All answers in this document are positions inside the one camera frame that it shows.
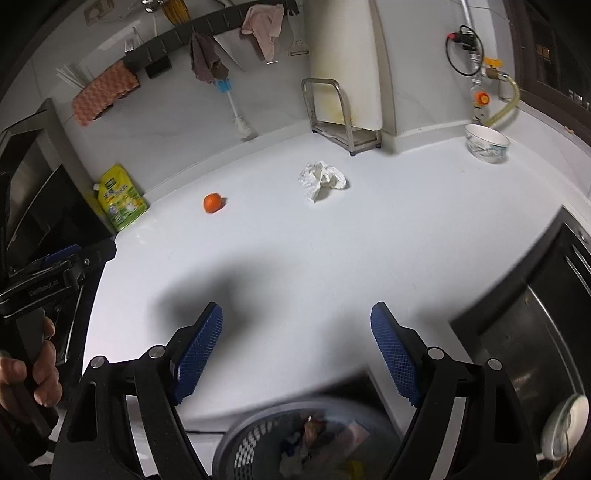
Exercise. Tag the metal cutting board rack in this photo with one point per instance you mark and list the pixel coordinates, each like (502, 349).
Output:
(344, 131)

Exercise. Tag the yellow hanging bundle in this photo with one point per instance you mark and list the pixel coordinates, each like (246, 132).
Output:
(178, 9)

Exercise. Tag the grey gas pipe with valves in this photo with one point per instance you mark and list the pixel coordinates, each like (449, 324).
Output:
(475, 87)

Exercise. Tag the white hanging board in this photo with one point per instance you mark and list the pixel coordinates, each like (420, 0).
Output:
(235, 53)

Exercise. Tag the orange textured cloth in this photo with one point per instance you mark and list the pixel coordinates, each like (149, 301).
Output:
(104, 92)

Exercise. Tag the crumpled white tissue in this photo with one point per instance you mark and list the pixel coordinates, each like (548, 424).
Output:
(321, 181)

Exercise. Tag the orange tangerine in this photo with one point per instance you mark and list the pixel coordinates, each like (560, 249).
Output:
(213, 203)

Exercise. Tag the white patterned bowl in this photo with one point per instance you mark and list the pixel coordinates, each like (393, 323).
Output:
(487, 145)

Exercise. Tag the pink hanging cloth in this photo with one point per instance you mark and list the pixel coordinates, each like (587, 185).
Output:
(264, 27)

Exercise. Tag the white thin sticks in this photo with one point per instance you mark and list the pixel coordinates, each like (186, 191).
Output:
(69, 76)

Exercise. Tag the brown hanging cloth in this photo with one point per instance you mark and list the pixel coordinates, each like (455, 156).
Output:
(205, 57)

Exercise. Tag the black wall rail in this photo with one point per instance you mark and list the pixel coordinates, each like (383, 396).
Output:
(178, 34)

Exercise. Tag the dark window frame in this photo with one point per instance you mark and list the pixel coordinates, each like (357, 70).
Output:
(549, 50)

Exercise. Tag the wall outlet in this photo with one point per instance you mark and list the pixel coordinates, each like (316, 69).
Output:
(98, 9)

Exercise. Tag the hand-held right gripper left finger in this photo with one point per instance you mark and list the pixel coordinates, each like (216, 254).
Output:
(198, 353)

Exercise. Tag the steel sink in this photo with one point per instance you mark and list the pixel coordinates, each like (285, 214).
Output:
(545, 323)

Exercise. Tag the black microwave oven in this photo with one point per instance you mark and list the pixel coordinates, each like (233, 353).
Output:
(41, 194)

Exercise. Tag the blue white bottle brush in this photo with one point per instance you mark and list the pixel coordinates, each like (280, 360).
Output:
(234, 108)

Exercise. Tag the cream cutting board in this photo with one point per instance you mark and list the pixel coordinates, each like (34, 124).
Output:
(346, 60)

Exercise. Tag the black hanging holder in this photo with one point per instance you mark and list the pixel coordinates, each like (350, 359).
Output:
(158, 68)

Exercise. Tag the white round dish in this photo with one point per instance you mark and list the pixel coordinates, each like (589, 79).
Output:
(556, 429)

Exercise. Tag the yellow green detergent pouch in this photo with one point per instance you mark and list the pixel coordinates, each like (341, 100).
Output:
(122, 199)

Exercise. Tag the person's left hand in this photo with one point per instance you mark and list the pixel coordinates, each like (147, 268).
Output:
(48, 369)

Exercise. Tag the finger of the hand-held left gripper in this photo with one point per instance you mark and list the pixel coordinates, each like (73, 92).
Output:
(64, 254)
(99, 254)

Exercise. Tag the grey perforated trash bin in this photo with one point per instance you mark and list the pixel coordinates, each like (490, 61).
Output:
(258, 443)

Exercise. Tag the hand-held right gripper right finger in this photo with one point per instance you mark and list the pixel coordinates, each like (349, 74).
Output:
(397, 353)

